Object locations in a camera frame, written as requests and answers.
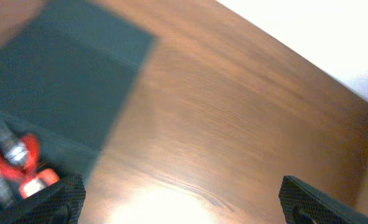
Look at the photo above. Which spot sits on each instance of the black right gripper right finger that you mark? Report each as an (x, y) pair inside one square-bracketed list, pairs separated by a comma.
[(302, 203)]

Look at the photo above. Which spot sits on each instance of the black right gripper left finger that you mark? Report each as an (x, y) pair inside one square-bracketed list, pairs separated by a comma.
[(61, 202)]

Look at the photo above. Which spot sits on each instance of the black gift box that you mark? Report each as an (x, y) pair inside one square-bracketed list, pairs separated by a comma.
[(66, 76)]

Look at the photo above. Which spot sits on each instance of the red handled wire cutters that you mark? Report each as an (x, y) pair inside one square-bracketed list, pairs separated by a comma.
[(19, 163)]

